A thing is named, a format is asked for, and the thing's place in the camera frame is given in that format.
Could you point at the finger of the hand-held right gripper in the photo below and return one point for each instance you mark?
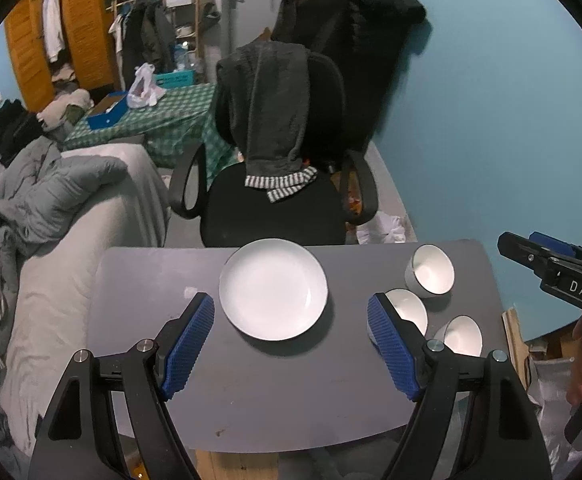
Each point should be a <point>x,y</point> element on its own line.
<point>523,255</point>
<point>551,245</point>

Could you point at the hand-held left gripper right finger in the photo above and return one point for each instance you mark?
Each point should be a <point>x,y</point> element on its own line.
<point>393,350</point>

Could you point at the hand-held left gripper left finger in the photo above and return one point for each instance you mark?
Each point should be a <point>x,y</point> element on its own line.
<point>186,350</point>

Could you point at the white bowl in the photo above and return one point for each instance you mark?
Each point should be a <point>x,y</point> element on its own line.
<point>408,305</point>
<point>433,275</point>
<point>463,335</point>

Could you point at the white plate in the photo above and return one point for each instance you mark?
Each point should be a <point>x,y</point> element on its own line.
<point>273,296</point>

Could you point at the brown cardboard box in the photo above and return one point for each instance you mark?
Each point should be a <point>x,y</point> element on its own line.
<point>551,345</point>

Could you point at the tied white plastic bag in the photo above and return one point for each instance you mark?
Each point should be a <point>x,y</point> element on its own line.
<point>386,230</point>

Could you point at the clear plastic sheet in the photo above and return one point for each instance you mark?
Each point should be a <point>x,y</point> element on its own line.
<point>551,410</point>

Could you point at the grey bed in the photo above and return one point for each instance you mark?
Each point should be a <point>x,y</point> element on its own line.
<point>71,270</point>

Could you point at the yellow bag of packets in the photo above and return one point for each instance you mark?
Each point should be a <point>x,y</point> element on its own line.
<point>353,200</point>

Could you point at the black office chair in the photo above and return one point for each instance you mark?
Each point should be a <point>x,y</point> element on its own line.
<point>271,215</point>

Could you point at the grey white striped cloth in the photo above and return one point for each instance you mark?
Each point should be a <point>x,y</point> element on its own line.
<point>281,182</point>

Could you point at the grey jacket on bed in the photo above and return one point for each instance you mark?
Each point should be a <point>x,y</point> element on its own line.
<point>56,185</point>

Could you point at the green checked tablecloth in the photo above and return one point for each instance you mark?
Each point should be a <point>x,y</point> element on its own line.
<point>181,115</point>

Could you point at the blue cardboard box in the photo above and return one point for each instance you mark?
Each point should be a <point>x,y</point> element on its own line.
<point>106,112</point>

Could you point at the dark grey towel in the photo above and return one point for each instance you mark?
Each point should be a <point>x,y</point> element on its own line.
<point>271,105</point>

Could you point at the black hanging coats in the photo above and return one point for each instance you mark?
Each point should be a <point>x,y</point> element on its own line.
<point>351,50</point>

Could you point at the grey clothes pile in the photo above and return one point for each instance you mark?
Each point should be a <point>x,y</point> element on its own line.
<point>66,110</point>

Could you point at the blue plastic crate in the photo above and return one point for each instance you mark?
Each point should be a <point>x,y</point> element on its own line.
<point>176,78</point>

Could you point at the black clothes pile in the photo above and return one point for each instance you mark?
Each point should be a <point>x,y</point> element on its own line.
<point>6,130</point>

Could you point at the dark clothes on rack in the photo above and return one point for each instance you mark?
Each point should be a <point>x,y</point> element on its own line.
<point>146,40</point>

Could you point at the wooden wardrobe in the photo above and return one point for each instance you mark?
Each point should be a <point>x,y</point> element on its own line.
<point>83,20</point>

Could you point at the white hanging shirt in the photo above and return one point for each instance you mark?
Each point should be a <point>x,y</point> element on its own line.
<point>53,25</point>

